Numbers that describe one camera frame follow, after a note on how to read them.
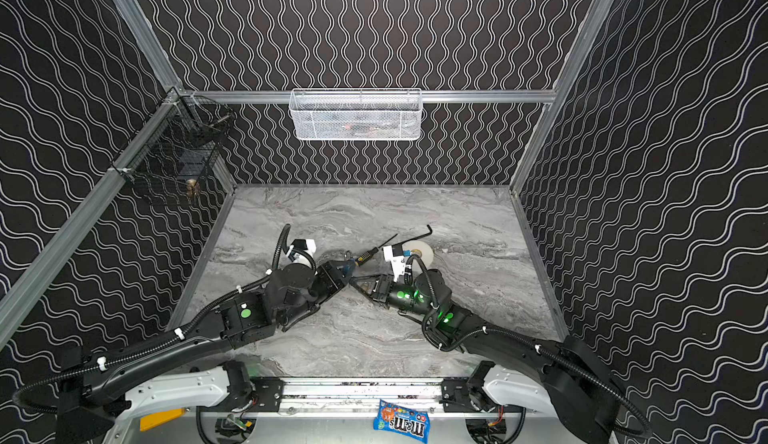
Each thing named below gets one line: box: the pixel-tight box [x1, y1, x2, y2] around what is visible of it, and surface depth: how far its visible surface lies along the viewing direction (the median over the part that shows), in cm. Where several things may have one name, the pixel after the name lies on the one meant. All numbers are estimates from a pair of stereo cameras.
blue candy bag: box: [373, 399, 431, 444], surface depth 72 cm
